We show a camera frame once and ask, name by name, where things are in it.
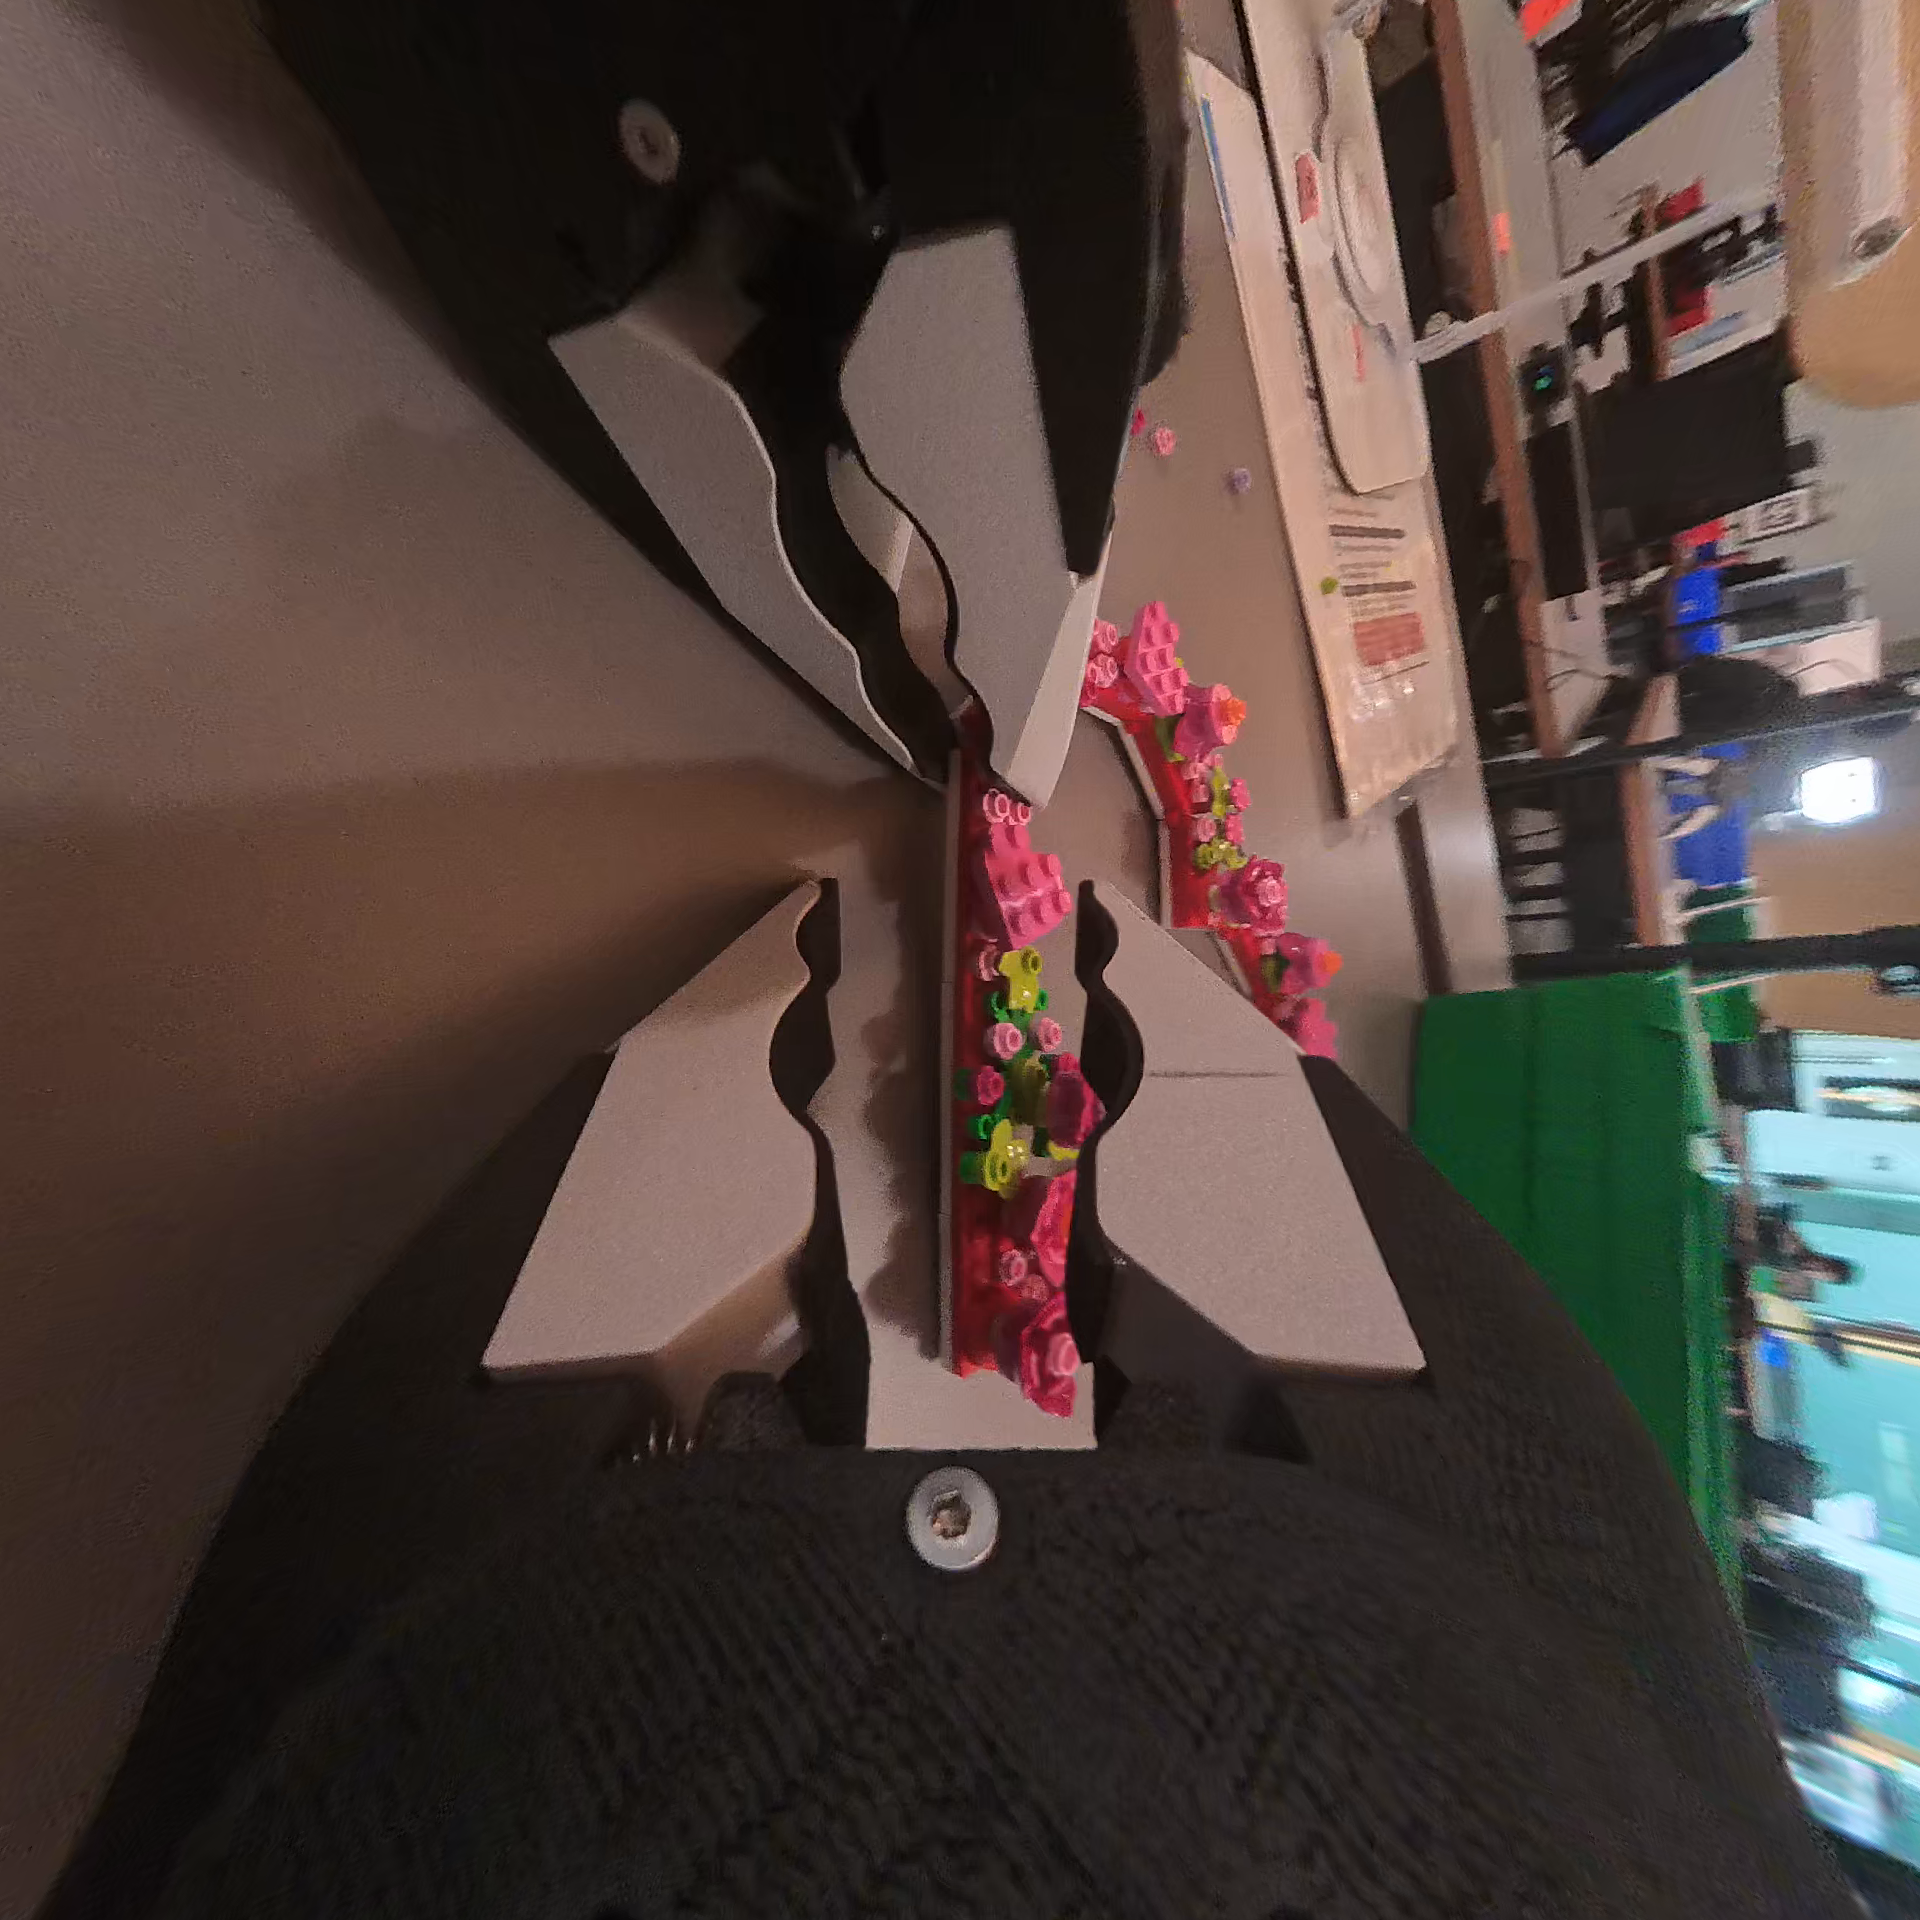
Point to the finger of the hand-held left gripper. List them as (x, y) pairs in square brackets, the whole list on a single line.
[(691, 452), (975, 452)]

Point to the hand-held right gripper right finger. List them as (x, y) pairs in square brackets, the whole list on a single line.
[(1259, 1214)]

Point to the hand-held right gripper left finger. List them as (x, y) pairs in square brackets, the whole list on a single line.
[(676, 1187)]

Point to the heart-brick lego wreath half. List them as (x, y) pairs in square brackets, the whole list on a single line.
[(1252, 895)]

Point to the large green storage bin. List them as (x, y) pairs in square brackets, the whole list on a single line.
[(1560, 1229)]

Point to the laminated instruction sheet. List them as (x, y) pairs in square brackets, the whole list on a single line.
[(1292, 571)]

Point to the wood-edged office desk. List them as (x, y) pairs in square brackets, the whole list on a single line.
[(1498, 452)]

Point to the black light stand pole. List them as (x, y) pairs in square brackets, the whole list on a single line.
[(1725, 950)]

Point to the bright studio lamp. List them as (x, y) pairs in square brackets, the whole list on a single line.
[(1841, 787)]

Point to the blue storage bin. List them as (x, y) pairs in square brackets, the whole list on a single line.
[(1704, 600)]

